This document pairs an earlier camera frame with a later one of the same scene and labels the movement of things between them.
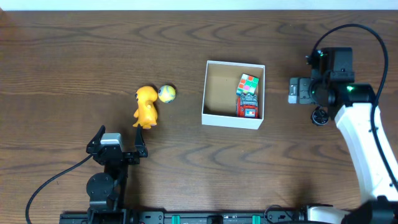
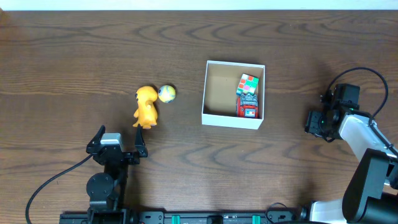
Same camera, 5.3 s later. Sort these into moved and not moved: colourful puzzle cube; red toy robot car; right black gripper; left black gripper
Moved: right black gripper
Not moved: colourful puzzle cube; red toy robot car; left black gripper
